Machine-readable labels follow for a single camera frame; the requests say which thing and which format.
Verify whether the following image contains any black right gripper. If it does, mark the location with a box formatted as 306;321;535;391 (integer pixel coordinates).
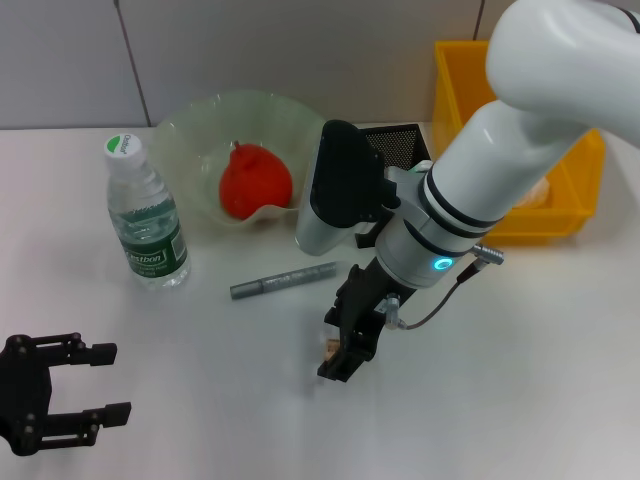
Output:
316;258;417;384

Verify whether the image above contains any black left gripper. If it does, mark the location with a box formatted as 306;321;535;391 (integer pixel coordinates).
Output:
0;331;133;457

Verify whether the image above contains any clear green-label water bottle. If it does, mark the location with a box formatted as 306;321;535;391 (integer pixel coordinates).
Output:
103;132;192;292

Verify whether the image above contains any red-orange toy orange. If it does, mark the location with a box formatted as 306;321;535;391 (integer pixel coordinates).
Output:
218;141;294;220

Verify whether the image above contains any white paper ball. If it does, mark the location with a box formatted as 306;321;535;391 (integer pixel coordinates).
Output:
519;174;552;209

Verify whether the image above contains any silver glitter marker pen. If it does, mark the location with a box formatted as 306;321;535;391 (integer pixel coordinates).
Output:
229;260;341;301

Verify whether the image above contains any black mesh pen holder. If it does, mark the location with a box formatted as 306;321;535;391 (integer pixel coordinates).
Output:
354;123;434;250

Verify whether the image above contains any translucent green wavy fruit bowl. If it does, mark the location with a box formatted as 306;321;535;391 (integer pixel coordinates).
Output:
152;90;331;232

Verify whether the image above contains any yellow plastic bin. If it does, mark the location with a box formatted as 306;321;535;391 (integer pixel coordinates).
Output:
433;40;606;246

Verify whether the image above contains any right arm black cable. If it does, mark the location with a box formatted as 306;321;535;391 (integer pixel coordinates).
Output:
383;242;507;334

